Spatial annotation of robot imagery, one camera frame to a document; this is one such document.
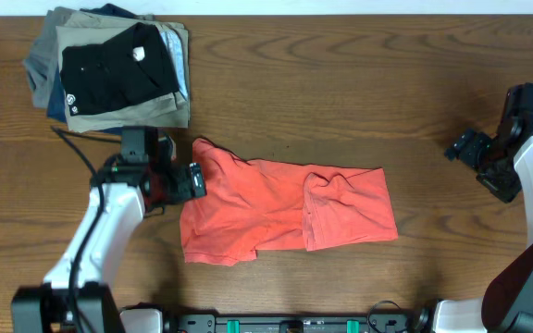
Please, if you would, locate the red soccer t-shirt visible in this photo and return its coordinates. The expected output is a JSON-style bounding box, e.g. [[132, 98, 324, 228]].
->
[[180, 139, 398, 266]]

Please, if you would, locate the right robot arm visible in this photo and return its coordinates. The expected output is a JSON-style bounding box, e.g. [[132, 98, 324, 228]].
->
[[429, 115, 533, 333]]

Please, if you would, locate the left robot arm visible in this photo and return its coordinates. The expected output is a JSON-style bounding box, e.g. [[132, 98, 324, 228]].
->
[[11, 154, 206, 332]]

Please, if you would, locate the black folded polo shirt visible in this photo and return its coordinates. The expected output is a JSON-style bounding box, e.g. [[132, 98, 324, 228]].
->
[[60, 23, 179, 117]]

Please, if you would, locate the navy folded garment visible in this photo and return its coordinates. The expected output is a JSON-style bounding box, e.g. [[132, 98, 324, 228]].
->
[[47, 4, 138, 124]]

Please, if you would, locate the light blue folded garment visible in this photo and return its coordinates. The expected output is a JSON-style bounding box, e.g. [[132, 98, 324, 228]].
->
[[161, 29, 189, 100]]

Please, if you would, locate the grey folded garment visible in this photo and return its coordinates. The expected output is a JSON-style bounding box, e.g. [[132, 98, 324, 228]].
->
[[22, 6, 74, 108]]

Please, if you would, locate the khaki folded garment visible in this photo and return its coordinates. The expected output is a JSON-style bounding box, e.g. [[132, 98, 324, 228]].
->
[[56, 11, 191, 132]]

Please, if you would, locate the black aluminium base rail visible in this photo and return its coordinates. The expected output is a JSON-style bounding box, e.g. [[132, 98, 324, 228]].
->
[[118, 302, 434, 333]]

